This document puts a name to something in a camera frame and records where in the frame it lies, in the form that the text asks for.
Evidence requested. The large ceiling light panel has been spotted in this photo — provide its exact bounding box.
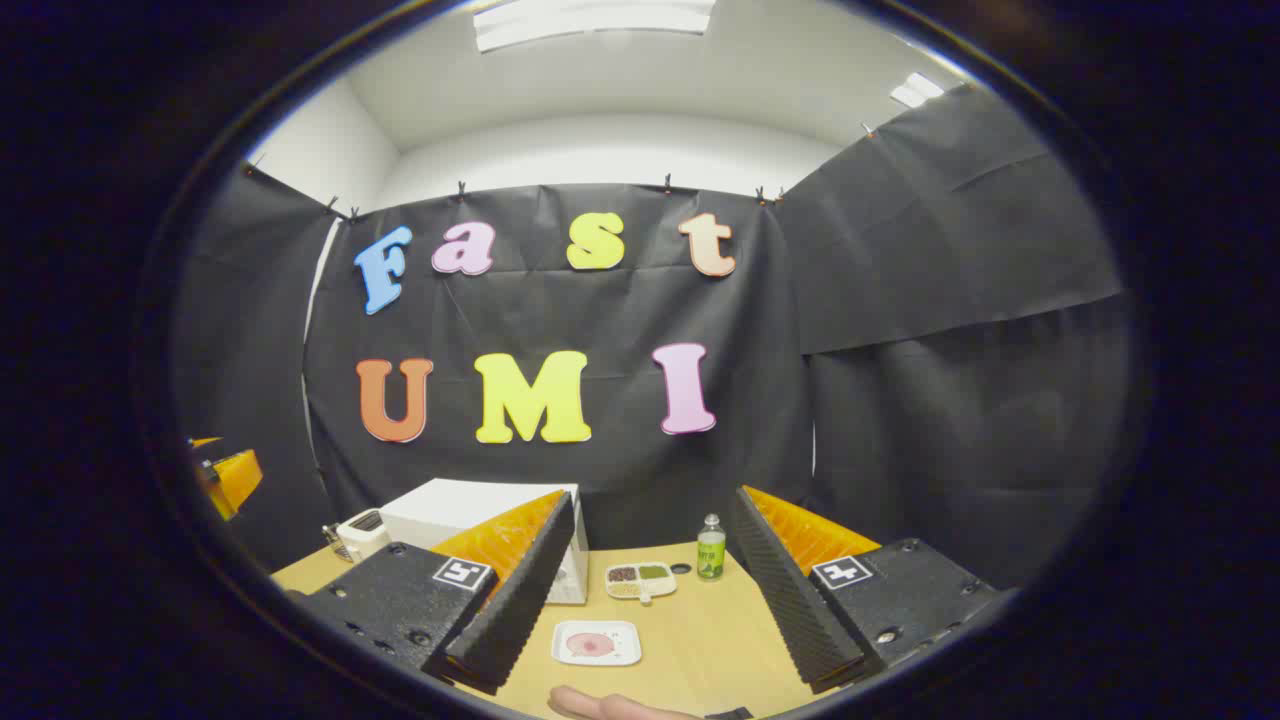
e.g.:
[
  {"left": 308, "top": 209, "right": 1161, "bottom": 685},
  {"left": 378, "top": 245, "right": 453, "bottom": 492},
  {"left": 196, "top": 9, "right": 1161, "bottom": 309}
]
[{"left": 472, "top": 0, "right": 717, "bottom": 53}]

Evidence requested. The green label bottle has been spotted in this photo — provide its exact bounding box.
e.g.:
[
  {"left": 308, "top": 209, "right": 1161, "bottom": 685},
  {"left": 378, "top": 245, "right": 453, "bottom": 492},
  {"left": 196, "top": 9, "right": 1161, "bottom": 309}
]
[{"left": 697, "top": 514, "right": 727, "bottom": 581}]

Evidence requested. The small white appliance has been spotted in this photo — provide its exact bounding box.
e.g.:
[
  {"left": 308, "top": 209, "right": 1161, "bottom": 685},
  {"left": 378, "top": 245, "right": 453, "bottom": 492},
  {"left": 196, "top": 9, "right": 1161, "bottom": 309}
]
[{"left": 335, "top": 508, "right": 393, "bottom": 563}]

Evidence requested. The white square plate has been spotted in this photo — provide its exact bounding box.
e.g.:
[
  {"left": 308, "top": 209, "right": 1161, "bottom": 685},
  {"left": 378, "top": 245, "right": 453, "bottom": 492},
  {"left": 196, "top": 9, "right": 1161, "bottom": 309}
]
[{"left": 551, "top": 619, "right": 643, "bottom": 668}]

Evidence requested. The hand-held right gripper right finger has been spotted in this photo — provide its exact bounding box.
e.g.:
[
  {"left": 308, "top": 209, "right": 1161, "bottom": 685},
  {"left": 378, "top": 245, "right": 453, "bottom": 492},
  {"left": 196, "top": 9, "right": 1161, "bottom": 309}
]
[{"left": 733, "top": 485, "right": 1006, "bottom": 696}]

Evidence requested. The white divided dish with beans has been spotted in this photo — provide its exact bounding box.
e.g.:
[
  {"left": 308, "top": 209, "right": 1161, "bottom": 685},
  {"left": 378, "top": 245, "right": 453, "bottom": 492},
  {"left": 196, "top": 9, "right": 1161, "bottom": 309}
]
[{"left": 604, "top": 561, "right": 678, "bottom": 605}]

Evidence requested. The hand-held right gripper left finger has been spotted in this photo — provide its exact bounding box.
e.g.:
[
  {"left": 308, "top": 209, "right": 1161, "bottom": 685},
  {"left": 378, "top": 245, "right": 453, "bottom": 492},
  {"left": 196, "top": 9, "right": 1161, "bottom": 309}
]
[{"left": 285, "top": 488, "right": 578, "bottom": 698}]

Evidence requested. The small ceiling light panel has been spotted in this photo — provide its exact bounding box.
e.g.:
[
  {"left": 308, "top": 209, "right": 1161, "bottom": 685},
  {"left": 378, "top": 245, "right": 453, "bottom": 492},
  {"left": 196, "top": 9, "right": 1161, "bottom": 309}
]
[{"left": 890, "top": 72, "right": 946, "bottom": 109}]

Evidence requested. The white microwave oven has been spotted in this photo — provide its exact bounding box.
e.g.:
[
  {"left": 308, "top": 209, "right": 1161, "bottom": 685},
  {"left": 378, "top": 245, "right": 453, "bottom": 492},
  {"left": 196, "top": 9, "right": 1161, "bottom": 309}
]
[{"left": 380, "top": 478, "right": 591, "bottom": 606}]

